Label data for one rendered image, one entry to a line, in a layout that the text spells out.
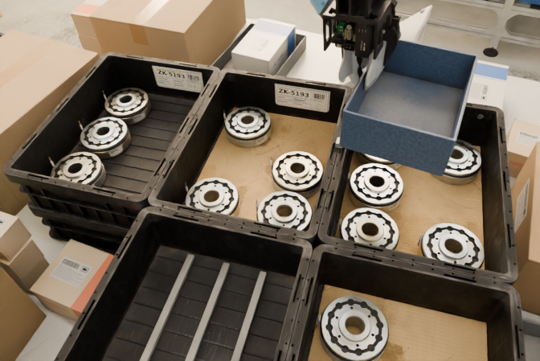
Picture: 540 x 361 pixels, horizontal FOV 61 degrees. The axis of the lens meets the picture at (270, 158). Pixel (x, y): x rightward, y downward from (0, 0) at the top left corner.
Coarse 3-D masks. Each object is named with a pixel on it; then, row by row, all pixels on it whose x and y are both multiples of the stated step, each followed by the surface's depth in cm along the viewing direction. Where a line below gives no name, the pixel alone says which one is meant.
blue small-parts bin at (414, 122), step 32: (416, 64) 75; (448, 64) 72; (352, 96) 64; (384, 96) 74; (416, 96) 74; (448, 96) 73; (352, 128) 64; (384, 128) 61; (416, 128) 69; (448, 128) 69; (416, 160) 63; (448, 160) 60
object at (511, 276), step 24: (504, 120) 89; (504, 144) 85; (336, 168) 82; (504, 168) 81; (336, 192) 79; (504, 192) 77; (504, 216) 74; (336, 240) 72; (504, 240) 72; (432, 264) 69; (456, 264) 69
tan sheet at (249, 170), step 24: (288, 120) 106; (312, 120) 106; (216, 144) 102; (264, 144) 101; (288, 144) 101; (312, 144) 101; (216, 168) 97; (240, 168) 97; (264, 168) 96; (240, 192) 92; (264, 192) 92; (240, 216) 88
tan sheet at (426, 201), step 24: (408, 168) 95; (480, 168) 94; (408, 192) 91; (432, 192) 90; (456, 192) 90; (480, 192) 90; (408, 216) 87; (432, 216) 87; (456, 216) 86; (480, 216) 86; (408, 240) 83; (480, 240) 83
